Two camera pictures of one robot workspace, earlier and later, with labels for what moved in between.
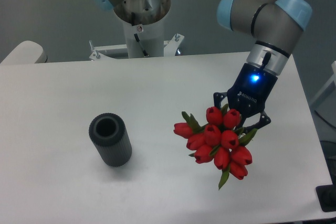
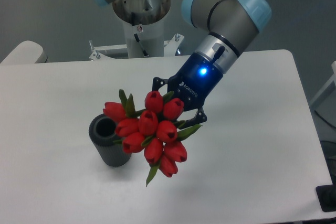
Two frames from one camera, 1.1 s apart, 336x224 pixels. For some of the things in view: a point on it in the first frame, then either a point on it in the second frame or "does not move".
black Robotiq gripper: x=249 y=94 -> x=193 y=84
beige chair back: x=26 y=52 does not move
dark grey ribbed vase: x=108 y=132 does not move
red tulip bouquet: x=221 y=140 -> x=153 y=130
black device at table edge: x=326 y=194 does not move
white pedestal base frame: x=170 y=49 does not move
